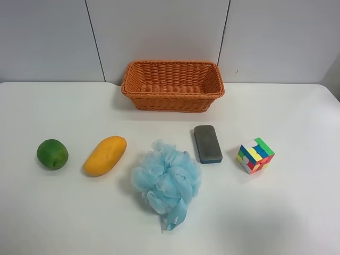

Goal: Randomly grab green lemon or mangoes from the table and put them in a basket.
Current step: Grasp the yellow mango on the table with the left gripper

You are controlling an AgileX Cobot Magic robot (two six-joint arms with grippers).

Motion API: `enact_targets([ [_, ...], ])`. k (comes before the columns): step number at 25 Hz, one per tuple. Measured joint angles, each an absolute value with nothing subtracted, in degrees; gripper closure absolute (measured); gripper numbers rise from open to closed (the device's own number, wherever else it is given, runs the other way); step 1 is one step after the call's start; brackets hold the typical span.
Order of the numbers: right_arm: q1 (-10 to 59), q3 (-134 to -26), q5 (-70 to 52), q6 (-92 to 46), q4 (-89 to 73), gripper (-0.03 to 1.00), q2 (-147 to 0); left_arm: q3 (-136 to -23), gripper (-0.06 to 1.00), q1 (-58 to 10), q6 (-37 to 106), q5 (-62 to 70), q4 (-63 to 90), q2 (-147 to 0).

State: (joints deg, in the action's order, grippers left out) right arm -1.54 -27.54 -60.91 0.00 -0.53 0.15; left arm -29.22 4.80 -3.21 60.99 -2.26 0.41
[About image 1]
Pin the orange woven plastic basket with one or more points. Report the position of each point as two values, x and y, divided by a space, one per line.
172 86

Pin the green lemon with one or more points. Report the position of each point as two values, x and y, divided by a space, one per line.
52 154

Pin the grey whiteboard eraser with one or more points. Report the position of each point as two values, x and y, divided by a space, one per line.
208 147

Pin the light blue bath loofah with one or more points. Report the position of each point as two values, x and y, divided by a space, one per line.
168 180

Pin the yellow mango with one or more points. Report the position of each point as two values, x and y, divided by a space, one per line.
105 156

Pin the colourful puzzle cube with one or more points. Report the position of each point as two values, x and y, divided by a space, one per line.
254 155

